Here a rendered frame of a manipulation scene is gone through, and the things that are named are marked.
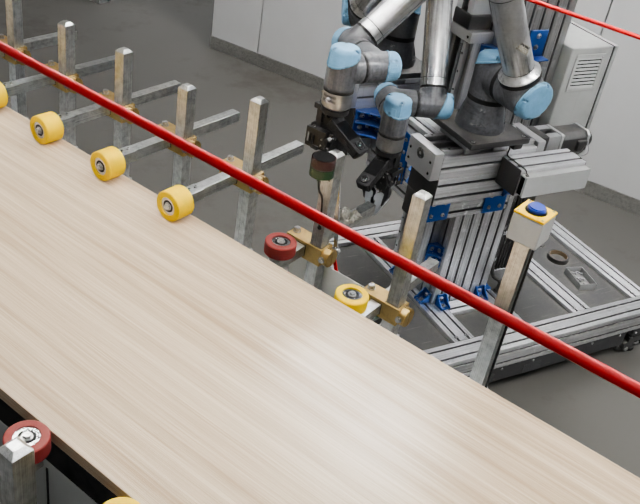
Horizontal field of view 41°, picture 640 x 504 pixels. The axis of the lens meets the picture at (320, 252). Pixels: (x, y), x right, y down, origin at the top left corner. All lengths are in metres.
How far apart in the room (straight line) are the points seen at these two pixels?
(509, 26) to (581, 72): 0.70
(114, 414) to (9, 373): 0.22
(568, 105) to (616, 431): 1.19
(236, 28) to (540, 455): 4.26
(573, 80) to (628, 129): 1.75
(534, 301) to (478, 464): 1.80
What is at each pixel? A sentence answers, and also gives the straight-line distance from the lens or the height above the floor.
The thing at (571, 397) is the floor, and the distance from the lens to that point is 3.35.
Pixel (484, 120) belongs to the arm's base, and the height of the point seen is 1.08.
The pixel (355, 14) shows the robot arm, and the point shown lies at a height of 1.21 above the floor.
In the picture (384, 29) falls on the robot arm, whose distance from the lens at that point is 2.21.
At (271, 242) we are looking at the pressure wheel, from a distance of 2.08.
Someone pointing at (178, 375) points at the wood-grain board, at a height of 0.90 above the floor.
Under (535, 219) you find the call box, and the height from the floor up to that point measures 1.22.
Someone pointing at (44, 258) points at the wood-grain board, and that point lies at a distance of 2.00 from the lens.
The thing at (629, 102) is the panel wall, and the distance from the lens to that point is 4.61.
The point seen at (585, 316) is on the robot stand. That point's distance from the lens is 3.39.
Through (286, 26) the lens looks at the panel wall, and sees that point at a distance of 5.34.
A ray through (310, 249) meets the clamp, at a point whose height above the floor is 0.86.
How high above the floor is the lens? 2.05
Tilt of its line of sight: 33 degrees down
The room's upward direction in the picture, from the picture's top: 10 degrees clockwise
